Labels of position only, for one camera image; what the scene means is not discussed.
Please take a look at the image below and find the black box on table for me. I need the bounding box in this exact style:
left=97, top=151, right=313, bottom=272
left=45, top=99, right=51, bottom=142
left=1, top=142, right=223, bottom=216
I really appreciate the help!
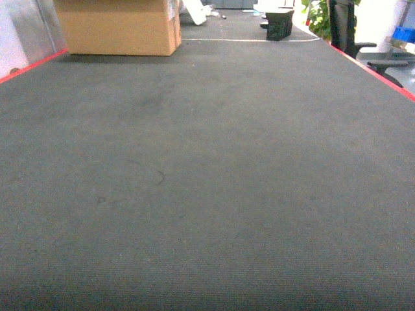
left=261, top=8, right=294, bottom=41

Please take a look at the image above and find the large cardboard box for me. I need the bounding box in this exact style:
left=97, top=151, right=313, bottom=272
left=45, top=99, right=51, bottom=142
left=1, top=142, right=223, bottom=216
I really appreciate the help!
left=53, top=1, right=181, bottom=56

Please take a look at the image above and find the green potted plant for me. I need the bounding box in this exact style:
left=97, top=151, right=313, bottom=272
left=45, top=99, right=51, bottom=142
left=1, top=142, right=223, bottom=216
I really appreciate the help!
left=301, top=1, right=361, bottom=43

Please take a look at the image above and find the black office chair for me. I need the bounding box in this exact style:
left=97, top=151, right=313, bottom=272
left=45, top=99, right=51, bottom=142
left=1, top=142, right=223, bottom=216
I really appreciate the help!
left=327, top=1, right=409, bottom=88

